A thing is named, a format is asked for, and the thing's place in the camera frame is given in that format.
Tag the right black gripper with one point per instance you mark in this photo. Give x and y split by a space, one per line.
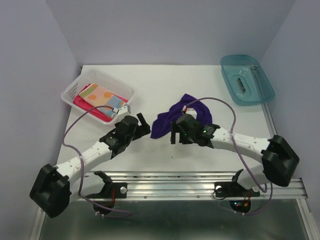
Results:
176 127

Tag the aluminium mounting rail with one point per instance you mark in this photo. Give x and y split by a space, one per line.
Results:
175 186

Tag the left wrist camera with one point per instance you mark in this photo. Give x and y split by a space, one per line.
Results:
123 111

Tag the purple towel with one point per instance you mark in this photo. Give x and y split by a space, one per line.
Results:
162 125

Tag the orange patterned towel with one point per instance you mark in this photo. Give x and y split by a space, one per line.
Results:
102 98

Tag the white plastic basket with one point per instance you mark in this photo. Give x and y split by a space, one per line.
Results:
100 92

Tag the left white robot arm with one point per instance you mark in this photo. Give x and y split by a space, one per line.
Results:
51 190

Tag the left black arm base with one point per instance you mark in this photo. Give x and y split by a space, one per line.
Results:
102 192

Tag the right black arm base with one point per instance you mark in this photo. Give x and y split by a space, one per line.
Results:
232 189

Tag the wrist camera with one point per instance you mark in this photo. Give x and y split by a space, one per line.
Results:
190 111
123 111

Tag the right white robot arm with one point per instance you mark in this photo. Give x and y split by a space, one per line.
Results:
277 159

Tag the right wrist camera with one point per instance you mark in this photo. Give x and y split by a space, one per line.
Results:
190 111

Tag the teal plastic tray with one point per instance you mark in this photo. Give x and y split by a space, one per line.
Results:
246 81

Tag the pink microfiber towel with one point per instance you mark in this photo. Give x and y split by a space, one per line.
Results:
95 110

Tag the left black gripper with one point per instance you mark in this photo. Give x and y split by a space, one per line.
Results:
142 129

